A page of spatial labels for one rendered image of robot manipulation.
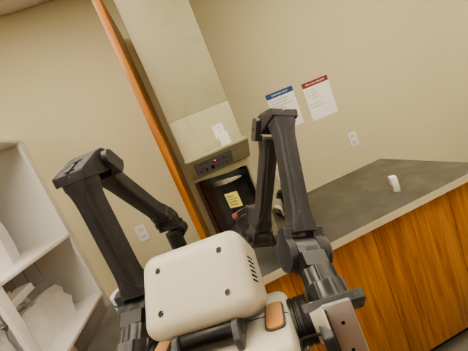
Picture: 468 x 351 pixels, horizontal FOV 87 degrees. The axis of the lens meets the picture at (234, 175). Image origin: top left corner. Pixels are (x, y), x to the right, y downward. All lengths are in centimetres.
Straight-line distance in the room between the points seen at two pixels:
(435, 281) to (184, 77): 164
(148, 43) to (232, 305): 119
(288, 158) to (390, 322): 120
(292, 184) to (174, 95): 85
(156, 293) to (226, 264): 14
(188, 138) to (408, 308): 141
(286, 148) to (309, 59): 141
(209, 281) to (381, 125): 198
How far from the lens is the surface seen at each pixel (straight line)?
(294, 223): 59
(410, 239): 153
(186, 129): 127
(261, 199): 80
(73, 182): 63
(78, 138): 183
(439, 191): 154
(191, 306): 48
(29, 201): 197
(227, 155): 121
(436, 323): 186
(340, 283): 55
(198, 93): 130
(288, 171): 62
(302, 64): 198
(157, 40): 138
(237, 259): 46
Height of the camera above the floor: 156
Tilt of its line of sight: 9 degrees down
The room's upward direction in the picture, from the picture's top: 22 degrees counter-clockwise
